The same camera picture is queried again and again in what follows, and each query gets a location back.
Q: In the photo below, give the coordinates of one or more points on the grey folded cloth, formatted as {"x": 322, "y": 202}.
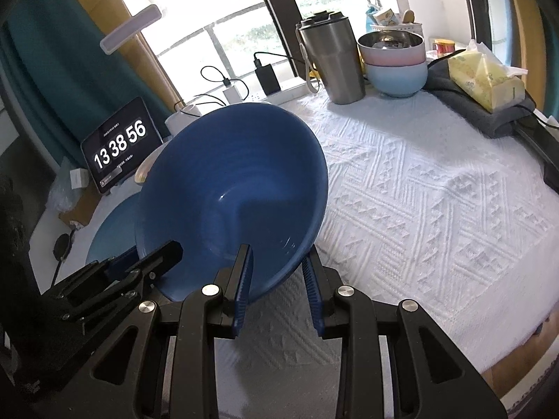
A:
{"x": 493, "y": 122}

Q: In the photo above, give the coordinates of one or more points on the blue plate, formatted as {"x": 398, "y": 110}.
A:
{"x": 113, "y": 231}

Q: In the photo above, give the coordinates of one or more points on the white basket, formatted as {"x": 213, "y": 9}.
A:
{"x": 397, "y": 28}

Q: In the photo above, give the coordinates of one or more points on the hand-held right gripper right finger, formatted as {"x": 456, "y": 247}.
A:
{"x": 312, "y": 292}

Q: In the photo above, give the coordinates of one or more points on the cream bowl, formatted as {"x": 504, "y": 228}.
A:
{"x": 146, "y": 170}

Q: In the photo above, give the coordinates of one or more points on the white power strip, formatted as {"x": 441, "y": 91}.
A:
{"x": 288, "y": 90}

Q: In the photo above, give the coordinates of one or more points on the light blue bowl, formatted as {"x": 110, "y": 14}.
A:
{"x": 395, "y": 80}

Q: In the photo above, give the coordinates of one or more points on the dark door frame post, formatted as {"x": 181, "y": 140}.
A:
{"x": 279, "y": 8}
{"x": 478, "y": 0}

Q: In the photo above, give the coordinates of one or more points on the steel tumbler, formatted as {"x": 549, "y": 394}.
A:
{"x": 336, "y": 61}

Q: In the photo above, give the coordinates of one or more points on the tablet showing clock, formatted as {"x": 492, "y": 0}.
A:
{"x": 122, "y": 144}

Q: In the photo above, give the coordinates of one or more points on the yellow tissue pack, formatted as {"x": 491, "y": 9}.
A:
{"x": 480, "y": 78}

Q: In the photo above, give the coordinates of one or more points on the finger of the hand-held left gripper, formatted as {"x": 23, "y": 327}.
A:
{"x": 87, "y": 281}
{"x": 153, "y": 266}

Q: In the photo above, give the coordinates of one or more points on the wooden spoon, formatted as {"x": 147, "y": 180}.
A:
{"x": 408, "y": 16}

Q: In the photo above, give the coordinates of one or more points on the clear plastic bag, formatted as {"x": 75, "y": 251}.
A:
{"x": 61, "y": 187}

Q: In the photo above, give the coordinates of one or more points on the cardboard box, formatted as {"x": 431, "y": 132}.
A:
{"x": 81, "y": 209}

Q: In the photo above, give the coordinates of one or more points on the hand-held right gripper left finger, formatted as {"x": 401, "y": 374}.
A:
{"x": 242, "y": 290}

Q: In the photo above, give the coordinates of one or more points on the pale pink bowl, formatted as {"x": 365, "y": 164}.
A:
{"x": 393, "y": 57}

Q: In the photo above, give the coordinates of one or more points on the black charger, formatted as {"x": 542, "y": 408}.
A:
{"x": 267, "y": 79}

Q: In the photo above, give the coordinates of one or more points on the small white box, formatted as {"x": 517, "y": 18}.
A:
{"x": 79, "y": 178}

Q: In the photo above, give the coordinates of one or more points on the white desk lamp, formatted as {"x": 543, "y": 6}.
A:
{"x": 131, "y": 28}

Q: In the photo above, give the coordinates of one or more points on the orange jar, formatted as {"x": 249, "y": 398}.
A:
{"x": 444, "y": 48}

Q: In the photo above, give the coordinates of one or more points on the white charger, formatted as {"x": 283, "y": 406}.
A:
{"x": 236, "y": 95}

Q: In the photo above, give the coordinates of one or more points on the balcony railing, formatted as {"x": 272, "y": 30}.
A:
{"x": 262, "y": 6}

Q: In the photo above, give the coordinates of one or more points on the small printed carton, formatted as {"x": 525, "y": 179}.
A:
{"x": 386, "y": 17}

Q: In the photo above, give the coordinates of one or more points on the black round pouch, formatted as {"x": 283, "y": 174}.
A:
{"x": 62, "y": 246}

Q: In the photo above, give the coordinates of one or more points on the dark blue bowl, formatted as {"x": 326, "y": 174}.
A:
{"x": 227, "y": 174}

